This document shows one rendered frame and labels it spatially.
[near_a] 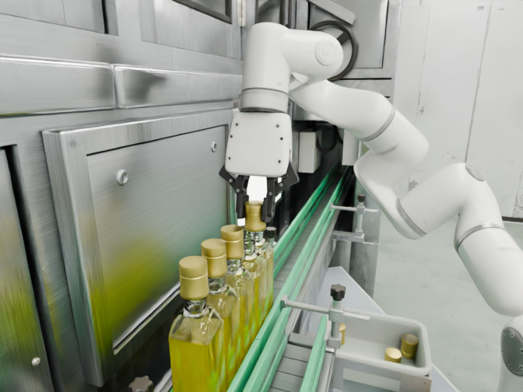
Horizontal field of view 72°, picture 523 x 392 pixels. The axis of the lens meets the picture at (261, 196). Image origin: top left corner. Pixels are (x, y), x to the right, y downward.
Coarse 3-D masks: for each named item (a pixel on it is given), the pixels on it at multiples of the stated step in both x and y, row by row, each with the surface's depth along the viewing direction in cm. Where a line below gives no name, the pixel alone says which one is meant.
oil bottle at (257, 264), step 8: (256, 256) 61; (248, 264) 59; (256, 264) 59; (264, 264) 62; (256, 272) 59; (264, 272) 62; (256, 280) 59; (264, 280) 63; (256, 288) 60; (264, 288) 63; (256, 296) 60; (264, 296) 63; (256, 304) 60; (264, 304) 64; (256, 312) 61; (264, 312) 64; (256, 320) 61; (264, 320) 65; (256, 328) 62
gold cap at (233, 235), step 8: (224, 232) 53; (232, 232) 53; (240, 232) 53; (224, 240) 53; (232, 240) 53; (240, 240) 54; (232, 248) 53; (240, 248) 54; (232, 256) 54; (240, 256) 54
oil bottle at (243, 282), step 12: (228, 276) 55; (240, 276) 55; (252, 276) 57; (240, 288) 54; (252, 288) 57; (240, 300) 54; (252, 300) 58; (240, 312) 55; (252, 312) 59; (240, 324) 55; (252, 324) 59; (240, 336) 56; (252, 336) 60; (240, 348) 56
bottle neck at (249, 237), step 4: (244, 232) 59; (248, 232) 59; (252, 232) 59; (244, 236) 59; (248, 236) 59; (252, 236) 59; (244, 240) 59; (248, 240) 59; (252, 240) 60; (244, 244) 59; (248, 244) 59; (252, 244) 60; (244, 248) 60; (248, 248) 60; (252, 248) 60; (244, 252) 60; (248, 252) 60; (252, 252) 60; (244, 256) 60; (248, 256) 60; (252, 256) 60
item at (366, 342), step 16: (352, 320) 89; (384, 320) 86; (400, 320) 85; (416, 320) 85; (352, 336) 90; (368, 336) 88; (384, 336) 87; (400, 336) 86; (416, 336) 84; (336, 352) 74; (352, 352) 85; (368, 352) 85; (384, 352) 85; (416, 352) 82; (400, 368) 71; (416, 368) 70
